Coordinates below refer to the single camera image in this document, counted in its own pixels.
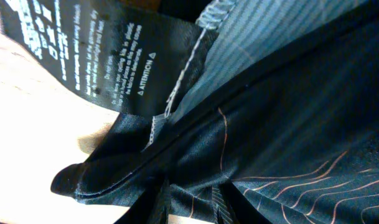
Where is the black orange-patterned cycling jersey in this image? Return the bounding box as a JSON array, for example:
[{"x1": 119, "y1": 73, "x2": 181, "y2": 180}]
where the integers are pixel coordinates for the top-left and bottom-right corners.
[{"x1": 0, "y1": 1, "x2": 379, "y2": 223}]

